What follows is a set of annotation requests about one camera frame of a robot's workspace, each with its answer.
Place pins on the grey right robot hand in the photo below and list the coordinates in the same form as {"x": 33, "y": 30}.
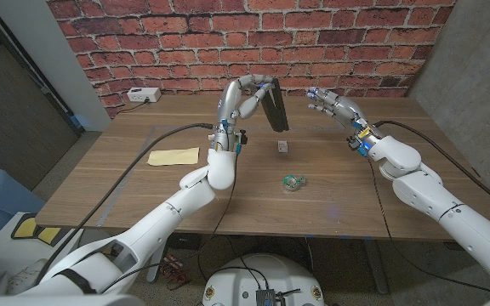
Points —
{"x": 343, "y": 108}

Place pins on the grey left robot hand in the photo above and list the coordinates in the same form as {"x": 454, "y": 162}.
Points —
{"x": 230, "y": 106}

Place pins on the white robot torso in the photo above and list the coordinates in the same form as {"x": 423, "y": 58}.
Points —
{"x": 262, "y": 276}

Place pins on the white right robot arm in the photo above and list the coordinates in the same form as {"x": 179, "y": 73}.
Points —
{"x": 432, "y": 191}

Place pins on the yellow paper label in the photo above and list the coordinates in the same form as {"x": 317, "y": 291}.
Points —
{"x": 174, "y": 156}

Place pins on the white sneaker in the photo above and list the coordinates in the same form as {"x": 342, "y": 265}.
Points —
{"x": 26, "y": 278}

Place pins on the dark brown door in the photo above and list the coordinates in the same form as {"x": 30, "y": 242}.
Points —
{"x": 7, "y": 119}

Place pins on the red brick print backdrop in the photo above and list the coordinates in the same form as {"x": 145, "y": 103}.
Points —
{"x": 164, "y": 47}

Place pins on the white matchbox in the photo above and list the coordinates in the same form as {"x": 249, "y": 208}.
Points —
{"x": 283, "y": 146}

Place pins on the black module on torso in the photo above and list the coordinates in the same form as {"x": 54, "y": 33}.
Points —
{"x": 266, "y": 298}

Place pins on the white base with yellow pads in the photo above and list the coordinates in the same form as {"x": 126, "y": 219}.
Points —
{"x": 2, "y": 251}

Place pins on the white power strip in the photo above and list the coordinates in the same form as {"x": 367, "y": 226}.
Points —
{"x": 144, "y": 94}

